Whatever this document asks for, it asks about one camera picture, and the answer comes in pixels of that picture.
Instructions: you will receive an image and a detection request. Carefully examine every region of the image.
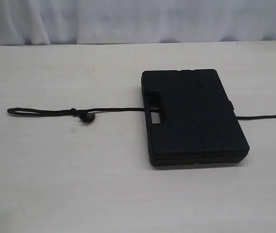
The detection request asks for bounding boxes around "black plastic carrying case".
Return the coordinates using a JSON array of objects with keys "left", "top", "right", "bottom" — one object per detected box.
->
[{"left": 141, "top": 69, "right": 250, "bottom": 166}]

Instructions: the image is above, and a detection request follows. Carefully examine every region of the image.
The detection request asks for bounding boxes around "black braided rope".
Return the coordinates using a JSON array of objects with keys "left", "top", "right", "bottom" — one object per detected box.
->
[{"left": 7, "top": 107, "right": 276, "bottom": 123}]

